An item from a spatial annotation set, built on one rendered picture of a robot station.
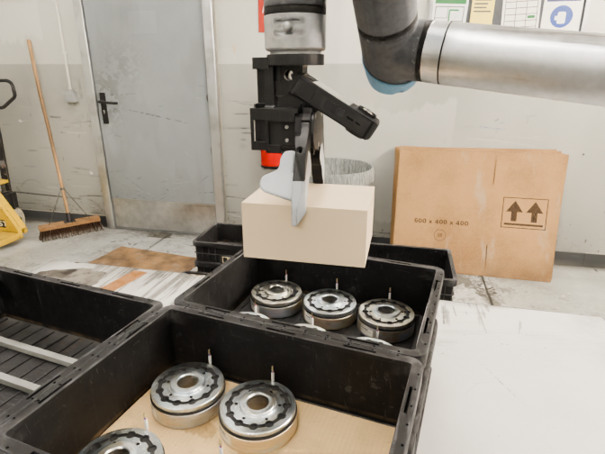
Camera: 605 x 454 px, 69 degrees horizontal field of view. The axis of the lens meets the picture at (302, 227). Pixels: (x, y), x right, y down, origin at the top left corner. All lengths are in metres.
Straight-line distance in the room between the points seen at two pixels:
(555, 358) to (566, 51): 0.71
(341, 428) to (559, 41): 0.53
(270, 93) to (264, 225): 0.17
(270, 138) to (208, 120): 2.89
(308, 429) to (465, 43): 0.52
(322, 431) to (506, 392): 0.45
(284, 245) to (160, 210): 3.28
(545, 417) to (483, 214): 2.27
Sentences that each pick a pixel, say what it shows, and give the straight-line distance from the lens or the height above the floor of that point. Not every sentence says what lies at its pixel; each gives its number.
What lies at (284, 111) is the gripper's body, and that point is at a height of 1.23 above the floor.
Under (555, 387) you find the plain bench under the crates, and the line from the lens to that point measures 1.04.
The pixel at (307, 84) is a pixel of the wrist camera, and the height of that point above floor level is 1.26.
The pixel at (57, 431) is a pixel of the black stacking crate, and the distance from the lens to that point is 0.63.
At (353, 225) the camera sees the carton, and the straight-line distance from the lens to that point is 0.54.
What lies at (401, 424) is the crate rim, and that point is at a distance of 0.52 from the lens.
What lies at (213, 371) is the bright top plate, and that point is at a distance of 0.70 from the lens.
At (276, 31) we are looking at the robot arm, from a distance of 0.56.
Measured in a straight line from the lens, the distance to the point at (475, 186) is 3.10.
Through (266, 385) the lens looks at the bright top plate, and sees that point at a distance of 0.67.
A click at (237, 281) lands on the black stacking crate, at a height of 0.88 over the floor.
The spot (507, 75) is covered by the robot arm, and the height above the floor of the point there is 1.27.
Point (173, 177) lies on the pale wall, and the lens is 3.68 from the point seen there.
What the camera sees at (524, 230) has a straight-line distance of 3.18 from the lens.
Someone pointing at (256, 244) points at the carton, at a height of 1.06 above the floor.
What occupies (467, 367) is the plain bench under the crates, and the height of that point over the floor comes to 0.70.
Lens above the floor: 1.28
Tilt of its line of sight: 20 degrees down
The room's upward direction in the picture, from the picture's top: straight up
